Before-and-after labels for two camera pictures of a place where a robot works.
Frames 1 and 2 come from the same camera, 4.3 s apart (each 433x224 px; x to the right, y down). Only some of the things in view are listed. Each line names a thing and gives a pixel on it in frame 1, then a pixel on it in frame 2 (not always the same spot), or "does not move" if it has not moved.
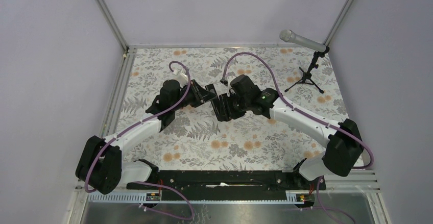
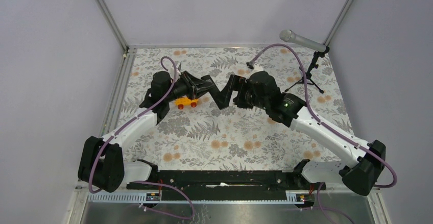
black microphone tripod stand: x=306 y=76 does not move
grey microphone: x=288 y=35 does not move
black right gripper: x=228 y=113 → x=238 y=83
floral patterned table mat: x=216 y=105 does not move
